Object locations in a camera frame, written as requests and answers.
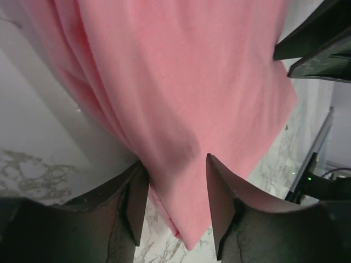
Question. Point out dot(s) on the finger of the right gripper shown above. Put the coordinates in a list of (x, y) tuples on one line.
[(330, 62), (328, 20)]

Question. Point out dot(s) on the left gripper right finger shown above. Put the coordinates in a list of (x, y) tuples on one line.
[(250, 225)]

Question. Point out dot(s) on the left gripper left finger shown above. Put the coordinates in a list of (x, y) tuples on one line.
[(111, 218)]

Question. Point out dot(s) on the pink t shirt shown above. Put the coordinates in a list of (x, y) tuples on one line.
[(174, 81)]

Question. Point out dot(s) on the aluminium frame rail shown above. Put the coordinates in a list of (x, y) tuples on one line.
[(315, 147)]

